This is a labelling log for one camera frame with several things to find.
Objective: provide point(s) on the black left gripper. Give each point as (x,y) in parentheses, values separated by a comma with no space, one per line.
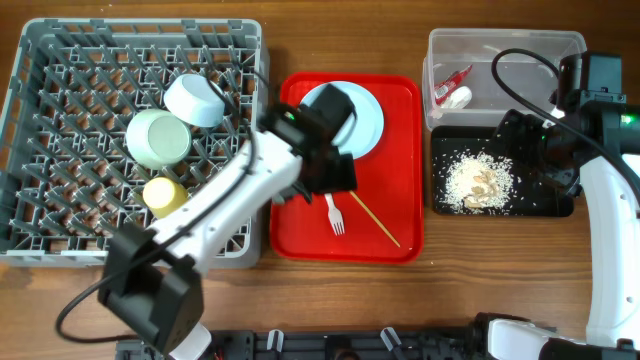
(332,177)

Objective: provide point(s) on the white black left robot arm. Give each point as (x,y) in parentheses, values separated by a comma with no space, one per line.
(152,278)

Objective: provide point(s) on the white plastic fork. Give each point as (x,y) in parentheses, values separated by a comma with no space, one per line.
(335,216)

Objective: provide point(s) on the small light blue bowl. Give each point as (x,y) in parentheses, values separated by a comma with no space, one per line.
(192,99)

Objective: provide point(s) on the grey dishwasher rack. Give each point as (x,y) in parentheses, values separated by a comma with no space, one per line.
(67,178)

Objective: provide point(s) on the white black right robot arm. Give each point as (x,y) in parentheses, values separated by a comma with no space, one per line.
(600,142)

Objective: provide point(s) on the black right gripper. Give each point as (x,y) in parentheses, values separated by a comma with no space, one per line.
(527,126)

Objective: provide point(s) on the large light blue plate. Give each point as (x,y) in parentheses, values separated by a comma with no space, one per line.
(363,129)

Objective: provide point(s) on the rice and food scraps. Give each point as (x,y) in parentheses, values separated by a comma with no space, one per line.
(476,182)

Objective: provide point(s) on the white paper napkin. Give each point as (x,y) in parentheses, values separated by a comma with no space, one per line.
(458,99)

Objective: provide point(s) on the black waste tray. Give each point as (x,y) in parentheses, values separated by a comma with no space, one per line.
(531,198)

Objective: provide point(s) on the wooden chopstick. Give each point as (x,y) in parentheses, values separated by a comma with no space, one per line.
(375,219)

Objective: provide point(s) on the green saucer bowl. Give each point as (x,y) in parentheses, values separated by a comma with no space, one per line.
(156,138)

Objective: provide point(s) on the red plastic serving tray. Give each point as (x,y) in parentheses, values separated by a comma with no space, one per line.
(390,183)

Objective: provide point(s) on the red snack wrapper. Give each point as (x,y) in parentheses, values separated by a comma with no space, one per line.
(444,89)

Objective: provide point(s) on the yellow plastic cup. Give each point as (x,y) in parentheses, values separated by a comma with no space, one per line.
(163,196)

